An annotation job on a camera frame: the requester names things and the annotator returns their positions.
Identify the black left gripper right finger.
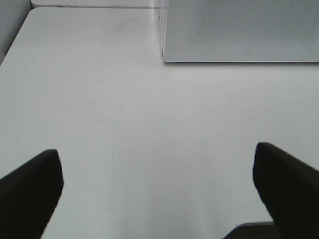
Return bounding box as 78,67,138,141
253,142,319,239

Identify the white microwave oven body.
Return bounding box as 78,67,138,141
154,0,169,60

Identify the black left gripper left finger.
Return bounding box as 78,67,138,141
0,149,64,239

